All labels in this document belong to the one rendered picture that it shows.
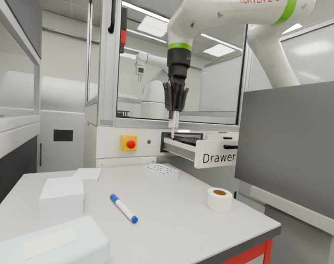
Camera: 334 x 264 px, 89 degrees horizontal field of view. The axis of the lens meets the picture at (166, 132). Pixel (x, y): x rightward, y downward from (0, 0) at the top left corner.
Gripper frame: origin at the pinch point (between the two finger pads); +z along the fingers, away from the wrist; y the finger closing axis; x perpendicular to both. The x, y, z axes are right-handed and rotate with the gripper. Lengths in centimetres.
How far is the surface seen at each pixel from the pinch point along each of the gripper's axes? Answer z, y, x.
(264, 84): -54, -192, -29
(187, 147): 11.7, -8.6, 1.6
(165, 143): 12.9, -13.4, -17.1
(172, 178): 22.7, 1.7, 3.6
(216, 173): 34, -55, -9
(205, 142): 7.9, -7.4, 10.7
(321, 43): -86, -178, 23
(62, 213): 23.2, 39.4, 5.0
